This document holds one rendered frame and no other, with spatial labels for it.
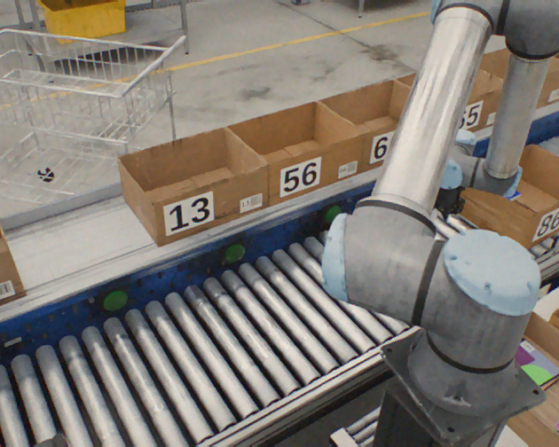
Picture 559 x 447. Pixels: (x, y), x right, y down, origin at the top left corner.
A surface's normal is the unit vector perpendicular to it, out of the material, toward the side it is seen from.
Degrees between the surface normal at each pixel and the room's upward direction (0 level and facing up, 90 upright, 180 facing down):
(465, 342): 89
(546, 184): 89
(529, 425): 91
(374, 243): 29
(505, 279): 4
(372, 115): 89
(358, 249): 35
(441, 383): 69
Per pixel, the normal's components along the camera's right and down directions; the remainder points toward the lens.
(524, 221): -0.82, 0.35
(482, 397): 0.04, 0.29
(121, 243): 0.02, -0.78
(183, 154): 0.54, 0.52
